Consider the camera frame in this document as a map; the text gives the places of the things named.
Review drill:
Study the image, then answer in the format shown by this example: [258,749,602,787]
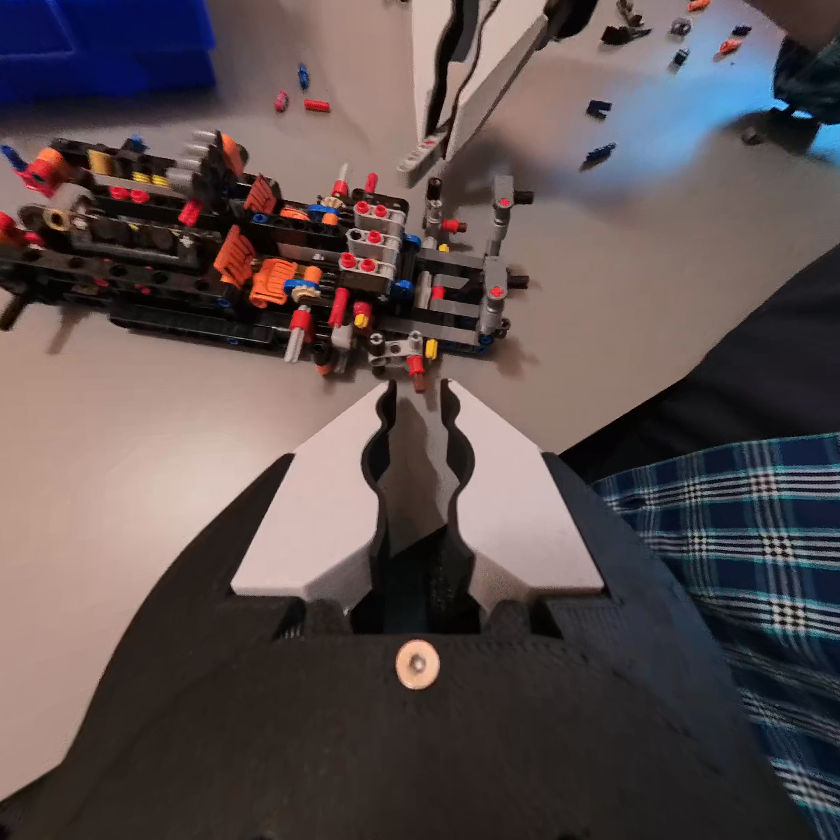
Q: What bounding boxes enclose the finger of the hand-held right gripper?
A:
[411,0,487,153]
[443,0,551,162]

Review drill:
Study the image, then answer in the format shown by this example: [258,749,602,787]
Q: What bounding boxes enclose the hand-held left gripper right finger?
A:
[438,378,605,615]

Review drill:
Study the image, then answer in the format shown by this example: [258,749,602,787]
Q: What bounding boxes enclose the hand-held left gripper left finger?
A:
[231,381,399,611]

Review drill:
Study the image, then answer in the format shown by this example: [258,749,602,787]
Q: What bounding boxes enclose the grey lego beam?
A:
[395,131,455,190]

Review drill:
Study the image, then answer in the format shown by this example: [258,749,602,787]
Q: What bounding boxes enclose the black lego technic model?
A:
[0,130,536,396]

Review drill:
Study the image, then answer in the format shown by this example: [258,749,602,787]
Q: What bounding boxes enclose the blue plaid shirt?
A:
[589,432,840,840]

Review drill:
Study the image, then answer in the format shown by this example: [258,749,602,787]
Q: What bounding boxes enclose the black trousers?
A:
[560,246,840,488]

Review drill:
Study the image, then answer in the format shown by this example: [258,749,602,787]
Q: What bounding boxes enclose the blue plastic bin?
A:
[0,0,218,107]

